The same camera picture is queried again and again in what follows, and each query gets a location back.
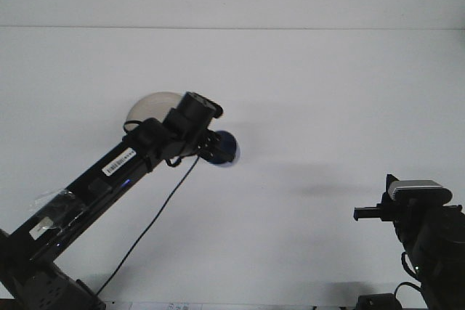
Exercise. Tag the pale round plate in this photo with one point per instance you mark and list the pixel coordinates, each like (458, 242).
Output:
(152, 106)

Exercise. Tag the white printed paper sheet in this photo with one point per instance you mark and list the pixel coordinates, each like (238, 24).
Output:
(174, 306)

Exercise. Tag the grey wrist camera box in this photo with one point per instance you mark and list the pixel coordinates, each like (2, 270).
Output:
(417, 190)

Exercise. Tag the pale blue cup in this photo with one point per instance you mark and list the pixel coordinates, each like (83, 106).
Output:
(232, 146)

